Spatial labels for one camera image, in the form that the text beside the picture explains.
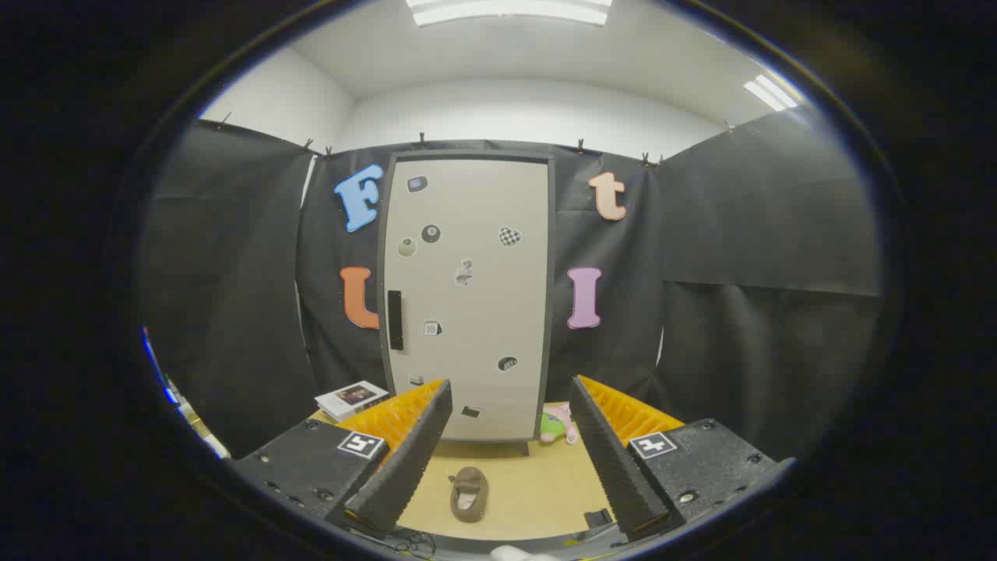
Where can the brown fuzzy shoe with bow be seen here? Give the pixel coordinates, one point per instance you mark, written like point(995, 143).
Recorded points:
point(470, 499)

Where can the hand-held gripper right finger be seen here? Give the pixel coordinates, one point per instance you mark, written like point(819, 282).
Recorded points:
point(611, 460)

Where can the grey shoe cabinet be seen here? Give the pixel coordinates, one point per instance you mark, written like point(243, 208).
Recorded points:
point(552, 234)

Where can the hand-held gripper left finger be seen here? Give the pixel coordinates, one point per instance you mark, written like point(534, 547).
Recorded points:
point(413, 460)

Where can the long ceiling light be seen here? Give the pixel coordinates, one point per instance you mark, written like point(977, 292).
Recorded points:
point(506, 11)

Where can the small ceiling light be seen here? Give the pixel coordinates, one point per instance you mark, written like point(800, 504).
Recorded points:
point(769, 92)

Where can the pink and green plush toy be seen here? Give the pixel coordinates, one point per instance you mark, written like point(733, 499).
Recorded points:
point(554, 425)

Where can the white book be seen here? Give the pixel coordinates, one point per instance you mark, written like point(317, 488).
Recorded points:
point(350, 397)

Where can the black backdrop cloth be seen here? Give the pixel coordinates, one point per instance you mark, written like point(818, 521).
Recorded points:
point(740, 234)

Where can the white tray with small items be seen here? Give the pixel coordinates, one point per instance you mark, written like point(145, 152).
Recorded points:
point(204, 432)

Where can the small black flat object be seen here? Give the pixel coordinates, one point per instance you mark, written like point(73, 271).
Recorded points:
point(598, 517)

